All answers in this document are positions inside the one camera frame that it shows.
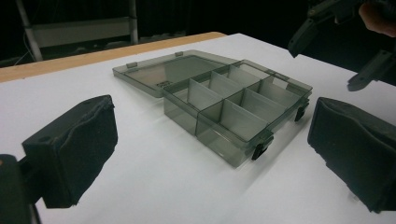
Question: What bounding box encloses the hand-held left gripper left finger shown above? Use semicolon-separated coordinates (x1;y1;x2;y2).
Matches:
21;94;120;210

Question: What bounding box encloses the wooden table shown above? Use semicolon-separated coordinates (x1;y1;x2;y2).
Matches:
0;31;227;84

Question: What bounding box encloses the grey translucent compartment box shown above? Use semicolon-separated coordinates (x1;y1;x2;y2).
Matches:
111;49;314;169

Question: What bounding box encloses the grey metal stand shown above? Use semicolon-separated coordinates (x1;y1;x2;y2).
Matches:
14;0;140;63

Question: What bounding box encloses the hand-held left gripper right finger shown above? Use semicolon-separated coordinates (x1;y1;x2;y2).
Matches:
306;96;396;215

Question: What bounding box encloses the white table board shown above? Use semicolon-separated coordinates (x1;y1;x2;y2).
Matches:
0;32;396;224

